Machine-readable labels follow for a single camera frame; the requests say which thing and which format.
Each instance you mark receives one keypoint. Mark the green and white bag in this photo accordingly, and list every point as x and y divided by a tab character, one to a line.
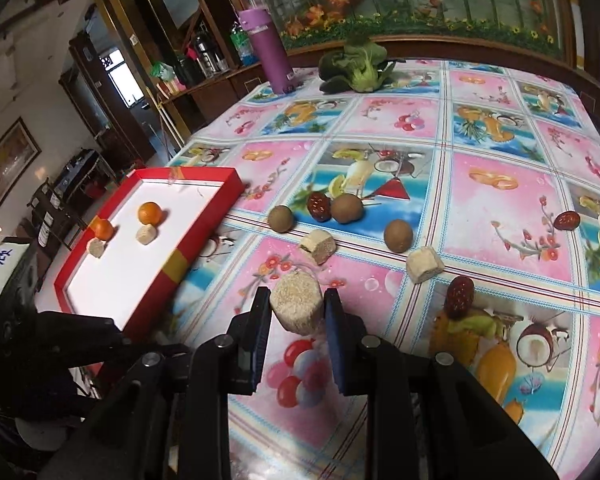
162	71

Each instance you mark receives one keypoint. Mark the steel thermos flask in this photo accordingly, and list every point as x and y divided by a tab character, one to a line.
206	55

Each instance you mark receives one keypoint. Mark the red date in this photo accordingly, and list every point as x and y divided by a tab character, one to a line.
459	296
566	220
318	206

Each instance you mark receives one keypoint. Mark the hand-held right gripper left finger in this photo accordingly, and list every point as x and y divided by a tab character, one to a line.
259	332

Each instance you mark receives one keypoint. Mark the framed landscape painting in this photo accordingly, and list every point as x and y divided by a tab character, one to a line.
7	170

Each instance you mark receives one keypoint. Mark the brown kiwi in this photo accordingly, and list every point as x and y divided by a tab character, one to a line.
398	235
346	207
280	219

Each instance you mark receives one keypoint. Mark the fruit print tablecloth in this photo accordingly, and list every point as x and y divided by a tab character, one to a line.
480	195

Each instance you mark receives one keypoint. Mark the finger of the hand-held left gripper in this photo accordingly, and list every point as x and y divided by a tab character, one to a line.
77	332

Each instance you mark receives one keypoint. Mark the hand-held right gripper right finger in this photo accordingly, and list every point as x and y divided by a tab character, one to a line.
336	347

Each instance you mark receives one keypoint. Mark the beige block with dark filling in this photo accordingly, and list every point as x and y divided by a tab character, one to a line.
318	247

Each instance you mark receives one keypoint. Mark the orange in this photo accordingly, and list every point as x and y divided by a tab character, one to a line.
102	230
149	212

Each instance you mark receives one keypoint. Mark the small beige puffed rice block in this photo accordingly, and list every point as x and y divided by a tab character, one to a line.
96	248
146	234

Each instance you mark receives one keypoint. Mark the dark wooden rack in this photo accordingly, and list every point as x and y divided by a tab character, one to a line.
55	215

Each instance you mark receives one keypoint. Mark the red tray with white base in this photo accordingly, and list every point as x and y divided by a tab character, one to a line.
145	270

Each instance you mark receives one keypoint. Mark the large beige puffed rice cylinder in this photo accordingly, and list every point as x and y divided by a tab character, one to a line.
296	302

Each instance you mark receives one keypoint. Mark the wooden shelf cabinet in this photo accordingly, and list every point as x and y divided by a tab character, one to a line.
200	95

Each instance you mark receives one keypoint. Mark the purple water bottle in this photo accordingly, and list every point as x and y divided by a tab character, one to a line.
270	52

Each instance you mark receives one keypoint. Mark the square beige puffed rice block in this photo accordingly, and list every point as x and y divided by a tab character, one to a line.
424	264

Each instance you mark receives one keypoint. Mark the clear bottle with green label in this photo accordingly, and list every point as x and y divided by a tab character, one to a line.
241	42

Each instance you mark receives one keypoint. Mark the green bok choy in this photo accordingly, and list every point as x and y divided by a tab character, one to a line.
355	69

